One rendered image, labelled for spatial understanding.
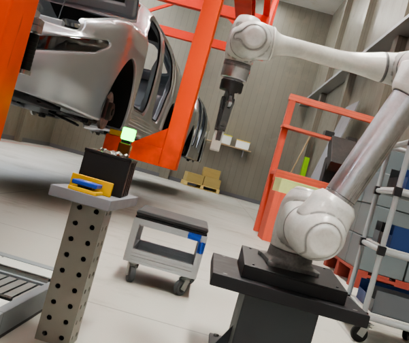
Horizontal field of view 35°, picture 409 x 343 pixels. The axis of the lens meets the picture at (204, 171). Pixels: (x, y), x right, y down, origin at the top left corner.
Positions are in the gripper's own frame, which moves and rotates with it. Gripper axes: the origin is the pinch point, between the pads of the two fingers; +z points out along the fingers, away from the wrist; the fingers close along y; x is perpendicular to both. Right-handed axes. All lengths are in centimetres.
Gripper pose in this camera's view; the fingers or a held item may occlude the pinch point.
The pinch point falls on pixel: (216, 140)
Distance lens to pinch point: 212.5
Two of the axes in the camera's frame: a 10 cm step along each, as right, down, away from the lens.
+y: -1.3, -1.1, 9.8
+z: -2.6, 9.6, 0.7
